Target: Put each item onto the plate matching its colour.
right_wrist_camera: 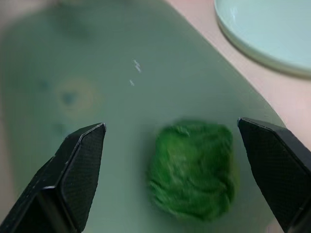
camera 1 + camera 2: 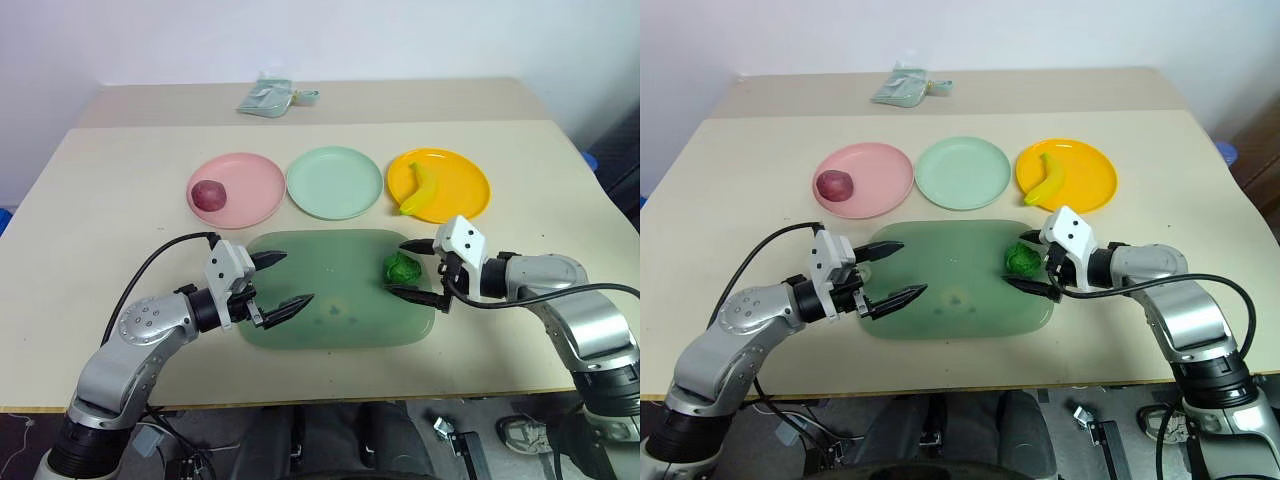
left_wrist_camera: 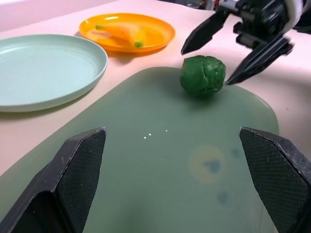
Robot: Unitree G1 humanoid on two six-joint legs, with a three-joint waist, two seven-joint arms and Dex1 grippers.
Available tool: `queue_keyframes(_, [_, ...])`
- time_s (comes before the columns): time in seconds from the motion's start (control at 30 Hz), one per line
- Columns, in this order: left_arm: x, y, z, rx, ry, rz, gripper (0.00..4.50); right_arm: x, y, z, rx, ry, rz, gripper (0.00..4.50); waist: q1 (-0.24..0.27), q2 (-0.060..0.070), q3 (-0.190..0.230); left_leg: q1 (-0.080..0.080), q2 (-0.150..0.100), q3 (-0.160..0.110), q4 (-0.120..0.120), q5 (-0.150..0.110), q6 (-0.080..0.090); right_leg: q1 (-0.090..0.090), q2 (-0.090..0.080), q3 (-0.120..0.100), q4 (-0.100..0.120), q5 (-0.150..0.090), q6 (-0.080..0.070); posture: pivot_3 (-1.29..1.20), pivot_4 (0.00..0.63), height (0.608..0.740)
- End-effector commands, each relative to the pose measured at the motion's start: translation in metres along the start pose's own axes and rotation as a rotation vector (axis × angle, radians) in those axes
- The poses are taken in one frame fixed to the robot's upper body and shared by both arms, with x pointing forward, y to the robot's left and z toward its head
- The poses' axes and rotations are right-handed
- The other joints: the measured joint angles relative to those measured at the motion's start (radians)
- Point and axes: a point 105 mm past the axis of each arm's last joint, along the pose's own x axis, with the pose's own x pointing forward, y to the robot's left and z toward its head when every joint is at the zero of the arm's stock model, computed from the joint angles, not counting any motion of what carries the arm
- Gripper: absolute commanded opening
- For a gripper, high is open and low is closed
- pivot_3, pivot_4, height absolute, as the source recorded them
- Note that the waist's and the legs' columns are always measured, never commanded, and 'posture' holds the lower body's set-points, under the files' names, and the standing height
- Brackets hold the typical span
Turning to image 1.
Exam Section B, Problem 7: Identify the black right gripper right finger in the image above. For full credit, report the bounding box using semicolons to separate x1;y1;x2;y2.
237;117;311;233

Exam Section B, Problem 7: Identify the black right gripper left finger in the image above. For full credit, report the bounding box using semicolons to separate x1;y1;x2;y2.
0;122;107;233

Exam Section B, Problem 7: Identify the large pale green plate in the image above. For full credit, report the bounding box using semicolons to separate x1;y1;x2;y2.
0;0;287;233

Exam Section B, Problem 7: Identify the light green plate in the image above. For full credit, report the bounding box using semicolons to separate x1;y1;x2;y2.
213;0;311;79

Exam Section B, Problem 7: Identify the green lettuce toy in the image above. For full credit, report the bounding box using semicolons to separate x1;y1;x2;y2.
146;119;241;222

